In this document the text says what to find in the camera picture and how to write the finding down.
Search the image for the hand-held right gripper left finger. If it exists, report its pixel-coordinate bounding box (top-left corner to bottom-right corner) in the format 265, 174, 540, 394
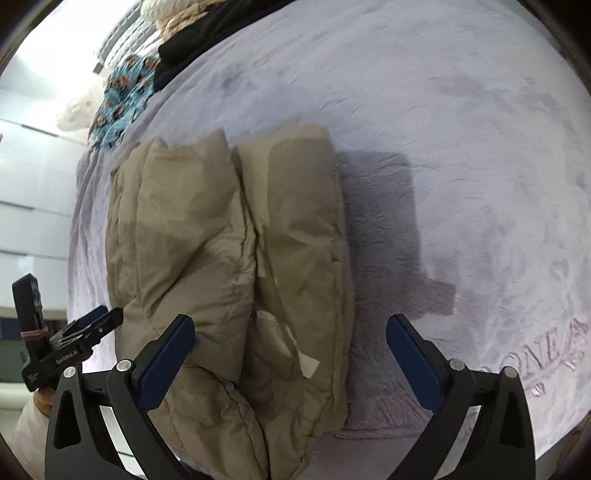
44, 314, 197, 480

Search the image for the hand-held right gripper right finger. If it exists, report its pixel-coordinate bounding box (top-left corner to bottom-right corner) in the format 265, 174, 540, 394
385, 314, 537, 480

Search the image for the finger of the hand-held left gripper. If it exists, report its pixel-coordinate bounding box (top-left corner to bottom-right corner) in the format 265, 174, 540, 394
68, 305, 110, 335
50, 308, 125, 354

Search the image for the beige puffer jacket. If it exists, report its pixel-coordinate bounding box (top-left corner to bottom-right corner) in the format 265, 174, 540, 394
104, 124, 356, 480

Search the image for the person's left forearm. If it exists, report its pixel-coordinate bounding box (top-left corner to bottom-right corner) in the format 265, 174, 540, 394
10, 391, 57, 469

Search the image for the white glossy wardrobe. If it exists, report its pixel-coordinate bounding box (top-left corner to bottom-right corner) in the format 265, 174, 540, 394
0, 28, 100, 324

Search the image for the lavender plush blanket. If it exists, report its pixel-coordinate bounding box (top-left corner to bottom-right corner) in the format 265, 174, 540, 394
67, 0, 591, 480

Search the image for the white plush toy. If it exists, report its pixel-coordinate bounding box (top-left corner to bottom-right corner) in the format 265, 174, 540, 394
56, 87, 106, 133

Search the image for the blue printed pajama cloth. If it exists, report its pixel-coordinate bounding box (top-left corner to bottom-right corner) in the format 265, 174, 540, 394
87, 54, 161, 154

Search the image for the black garment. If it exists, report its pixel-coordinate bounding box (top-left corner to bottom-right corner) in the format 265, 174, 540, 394
154, 0, 298, 92

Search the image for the cream knitted garment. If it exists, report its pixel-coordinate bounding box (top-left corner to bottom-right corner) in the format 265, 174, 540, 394
140, 0, 225, 37

